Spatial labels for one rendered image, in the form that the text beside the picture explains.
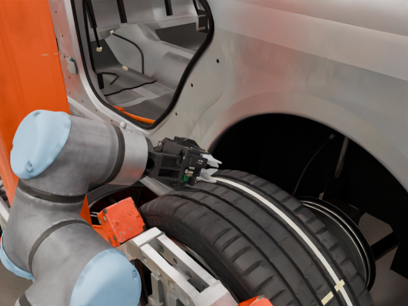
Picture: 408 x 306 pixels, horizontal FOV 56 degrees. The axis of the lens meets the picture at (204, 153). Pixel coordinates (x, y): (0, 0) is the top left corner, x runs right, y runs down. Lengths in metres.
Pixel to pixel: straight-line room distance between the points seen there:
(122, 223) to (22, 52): 0.42
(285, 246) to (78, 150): 0.43
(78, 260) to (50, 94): 0.54
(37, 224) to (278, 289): 0.41
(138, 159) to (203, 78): 0.59
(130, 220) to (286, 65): 0.49
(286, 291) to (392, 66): 0.43
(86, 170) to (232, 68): 0.56
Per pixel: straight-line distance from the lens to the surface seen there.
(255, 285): 0.70
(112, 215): 0.89
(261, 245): 0.74
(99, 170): 0.54
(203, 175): 0.72
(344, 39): 0.78
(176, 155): 0.62
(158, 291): 0.81
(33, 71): 0.90
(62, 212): 0.53
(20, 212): 0.55
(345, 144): 1.17
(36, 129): 0.51
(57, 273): 0.46
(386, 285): 2.40
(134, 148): 0.56
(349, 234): 1.08
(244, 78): 0.96
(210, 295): 0.71
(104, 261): 0.44
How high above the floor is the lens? 1.67
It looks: 31 degrees down
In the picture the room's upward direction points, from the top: straight up
